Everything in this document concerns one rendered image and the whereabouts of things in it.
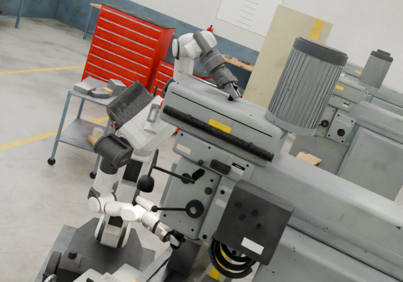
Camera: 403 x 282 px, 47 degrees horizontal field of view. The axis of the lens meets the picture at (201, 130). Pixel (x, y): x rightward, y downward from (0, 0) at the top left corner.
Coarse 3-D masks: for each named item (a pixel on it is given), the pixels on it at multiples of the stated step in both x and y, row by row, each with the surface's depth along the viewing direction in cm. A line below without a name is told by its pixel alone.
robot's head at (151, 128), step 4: (152, 112) 212; (152, 116) 211; (156, 116) 211; (156, 120) 210; (148, 124) 209; (152, 124) 209; (156, 124) 210; (144, 128) 210; (148, 128) 208; (152, 128) 209; (156, 128) 210; (148, 132) 213; (152, 132) 211; (156, 132) 210
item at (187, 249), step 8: (192, 240) 224; (200, 240) 227; (184, 248) 225; (192, 248) 224; (200, 248) 238; (176, 256) 227; (184, 256) 226; (192, 256) 225; (168, 264) 229; (176, 264) 228; (184, 264) 227; (192, 264) 226; (184, 272) 228
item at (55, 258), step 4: (56, 252) 268; (60, 252) 271; (52, 256) 264; (56, 256) 265; (60, 256) 268; (52, 260) 262; (56, 260) 263; (48, 264) 260; (52, 264) 261; (56, 264) 262; (48, 268) 259; (52, 268) 260; (48, 272) 259; (52, 272) 259; (44, 280) 260
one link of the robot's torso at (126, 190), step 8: (152, 152) 257; (136, 160) 260; (144, 160) 262; (128, 168) 262; (136, 168) 262; (144, 168) 257; (128, 176) 264; (136, 176) 264; (120, 184) 260; (128, 184) 261; (136, 184) 260; (120, 192) 261; (128, 192) 261; (136, 192) 264; (120, 200) 262; (128, 200) 262
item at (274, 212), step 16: (240, 192) 149; (256, 192) 149; (240, 208) 150; (256, 208) 148; (272, 208) 146; (288, 208) 146; (224, 224) 153; (240, 224) 151; (256, 224) 149; (272, 224) 147; (224, 240) 154; (240, 240) 152; (256, 240) 150; (272, 240) 148; (256, 256) 151; (272, 256) 156
